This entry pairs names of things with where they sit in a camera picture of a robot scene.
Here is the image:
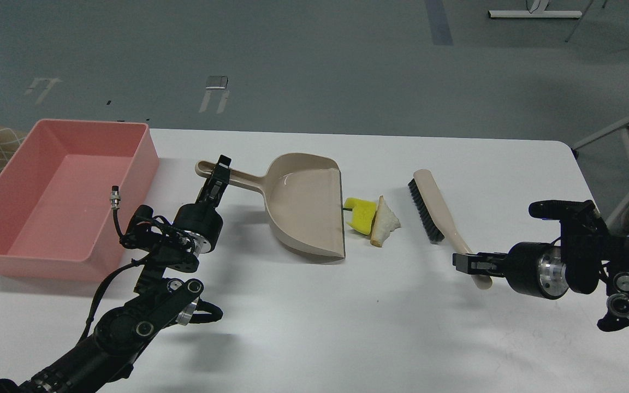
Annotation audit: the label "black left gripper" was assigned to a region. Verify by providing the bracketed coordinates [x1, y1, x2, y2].
[173, 155, 232, 255]

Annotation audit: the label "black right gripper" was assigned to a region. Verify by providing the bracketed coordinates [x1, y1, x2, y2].
[452, 242, 569, 300]

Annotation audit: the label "beige hand brush black bristles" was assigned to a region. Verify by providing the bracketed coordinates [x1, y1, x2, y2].
[407, 169, 474, 262]

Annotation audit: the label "beige plastic dustpan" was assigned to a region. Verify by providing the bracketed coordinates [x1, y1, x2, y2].
[195, 152, 346, 265]

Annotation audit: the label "white bread piece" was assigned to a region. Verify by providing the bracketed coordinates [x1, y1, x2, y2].
[370, 195, 401, 248]

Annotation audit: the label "yellow sponge piece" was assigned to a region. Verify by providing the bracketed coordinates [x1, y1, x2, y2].
[343, 198, 377, 235]

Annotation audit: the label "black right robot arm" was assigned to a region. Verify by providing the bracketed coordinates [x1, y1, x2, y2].
[453, 200, 629, 332]

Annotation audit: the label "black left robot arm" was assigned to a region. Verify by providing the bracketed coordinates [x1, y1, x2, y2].
[0, 155, 230, 392]

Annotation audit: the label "pink plastic bin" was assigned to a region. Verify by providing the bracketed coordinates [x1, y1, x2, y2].
[0, 119, 159, 283]

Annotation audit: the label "white desk base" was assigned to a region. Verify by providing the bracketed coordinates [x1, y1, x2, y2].
[487, 1, 584, 20]

